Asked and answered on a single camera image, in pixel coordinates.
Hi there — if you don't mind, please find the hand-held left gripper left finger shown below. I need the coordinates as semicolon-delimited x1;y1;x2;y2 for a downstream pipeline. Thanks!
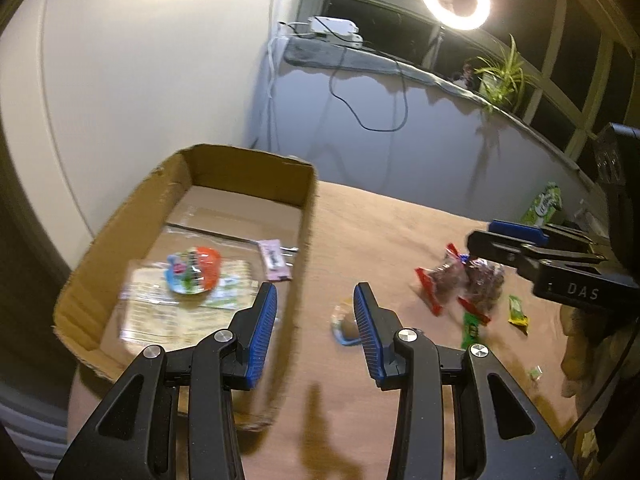
52;282;278;480

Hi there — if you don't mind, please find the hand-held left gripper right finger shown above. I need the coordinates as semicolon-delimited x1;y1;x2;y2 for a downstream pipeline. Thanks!
353;282;581;480

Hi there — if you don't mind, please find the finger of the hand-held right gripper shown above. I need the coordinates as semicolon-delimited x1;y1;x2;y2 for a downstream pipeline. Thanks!
489;220;601;253
467;230;608;281

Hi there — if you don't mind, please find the red-trimmed clear snack bag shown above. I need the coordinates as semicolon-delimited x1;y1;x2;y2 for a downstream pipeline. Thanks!
414;244;468;317
457;255;507;323

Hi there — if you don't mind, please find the yellow snack packet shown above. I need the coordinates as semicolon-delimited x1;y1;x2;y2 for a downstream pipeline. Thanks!
508;295;530;333

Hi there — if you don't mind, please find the cardboard box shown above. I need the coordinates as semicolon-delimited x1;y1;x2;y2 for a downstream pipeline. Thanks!
52;144;320;433

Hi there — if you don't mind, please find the person's right hand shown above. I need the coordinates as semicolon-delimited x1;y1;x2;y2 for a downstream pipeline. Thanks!
559;304;626;401

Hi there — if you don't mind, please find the green and white snack bag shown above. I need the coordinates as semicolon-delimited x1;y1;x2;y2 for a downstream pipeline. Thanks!
520;182;563;226

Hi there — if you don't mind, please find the pink snack packet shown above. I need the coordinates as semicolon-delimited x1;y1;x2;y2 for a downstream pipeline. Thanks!
259;239;293;282

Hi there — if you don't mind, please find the green snack packet with print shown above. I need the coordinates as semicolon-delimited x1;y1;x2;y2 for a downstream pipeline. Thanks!
460;310;482;351

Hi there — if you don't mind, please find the egg-shaped toy candy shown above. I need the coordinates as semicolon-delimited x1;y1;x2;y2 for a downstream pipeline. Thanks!
165;246;222;296

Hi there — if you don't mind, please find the large clear cracker packet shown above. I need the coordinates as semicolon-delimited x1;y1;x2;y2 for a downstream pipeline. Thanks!
119;259;261;346

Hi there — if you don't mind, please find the potted green plant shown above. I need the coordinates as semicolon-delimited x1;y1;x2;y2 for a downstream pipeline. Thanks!
470;34;538;116

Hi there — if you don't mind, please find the small figurine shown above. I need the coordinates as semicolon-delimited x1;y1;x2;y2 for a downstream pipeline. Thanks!
452;60;476;86

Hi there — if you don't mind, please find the grey fleece cloth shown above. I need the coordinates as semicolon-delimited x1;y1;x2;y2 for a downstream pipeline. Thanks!
284;36;501;108

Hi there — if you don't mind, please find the window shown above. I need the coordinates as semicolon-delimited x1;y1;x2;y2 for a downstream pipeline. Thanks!
320;0;640;171

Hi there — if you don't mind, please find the white electronic device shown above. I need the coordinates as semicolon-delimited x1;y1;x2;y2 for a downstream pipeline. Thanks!
309;15;365;51

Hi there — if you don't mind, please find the thin gripper cable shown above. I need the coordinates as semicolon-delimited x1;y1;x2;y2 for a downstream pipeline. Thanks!
560;330;640;442

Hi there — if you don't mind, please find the ring light tripod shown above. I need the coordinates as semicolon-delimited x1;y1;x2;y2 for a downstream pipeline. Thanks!
424;25;447;72

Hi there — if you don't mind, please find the white cable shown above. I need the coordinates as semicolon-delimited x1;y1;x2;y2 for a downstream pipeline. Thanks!
265;22;311;151

